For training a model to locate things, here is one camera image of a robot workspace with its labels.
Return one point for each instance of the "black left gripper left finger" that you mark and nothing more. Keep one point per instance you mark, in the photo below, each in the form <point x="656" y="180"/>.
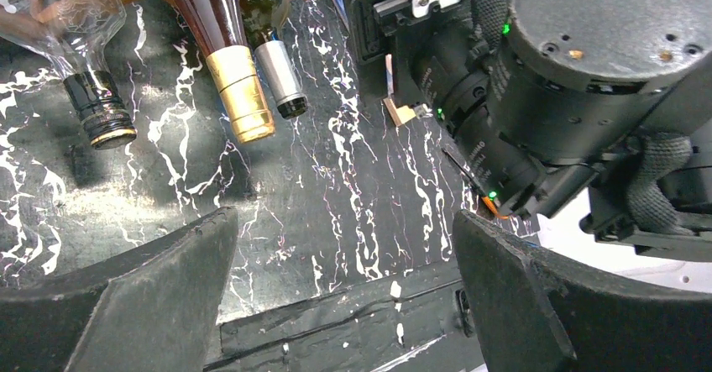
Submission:
<point x="152" y="308"/>

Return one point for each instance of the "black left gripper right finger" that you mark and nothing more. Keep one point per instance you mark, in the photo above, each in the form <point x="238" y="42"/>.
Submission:
<point x="537" y="310"/>

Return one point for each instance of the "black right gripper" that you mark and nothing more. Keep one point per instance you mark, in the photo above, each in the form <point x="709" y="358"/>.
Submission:
<point x="428" y="54"/>

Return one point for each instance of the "dark bottle gold cap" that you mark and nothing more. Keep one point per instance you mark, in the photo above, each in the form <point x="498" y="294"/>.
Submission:
<point x="219" y="32"/>

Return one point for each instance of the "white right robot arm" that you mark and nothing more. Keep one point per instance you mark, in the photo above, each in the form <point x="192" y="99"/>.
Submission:
<point x="548" y="98"/>

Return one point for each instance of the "dark bottle black cap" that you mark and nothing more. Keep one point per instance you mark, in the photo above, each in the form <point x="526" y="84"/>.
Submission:
<point x="263" y="21"/>

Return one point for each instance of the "clear bottle lower rack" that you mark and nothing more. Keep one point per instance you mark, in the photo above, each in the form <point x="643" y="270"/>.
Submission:
<point x="72" y="36"/>

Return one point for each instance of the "black base beam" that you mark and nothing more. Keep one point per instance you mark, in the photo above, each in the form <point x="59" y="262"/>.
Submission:
<point x="293" y="317"/>

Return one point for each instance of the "wooden board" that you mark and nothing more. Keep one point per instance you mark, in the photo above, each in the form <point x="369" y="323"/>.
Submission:
<point x="400" y="115"/>

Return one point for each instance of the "orange handled screwdriver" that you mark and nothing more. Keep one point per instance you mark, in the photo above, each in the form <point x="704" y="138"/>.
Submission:
<point x="488" y="198"/>

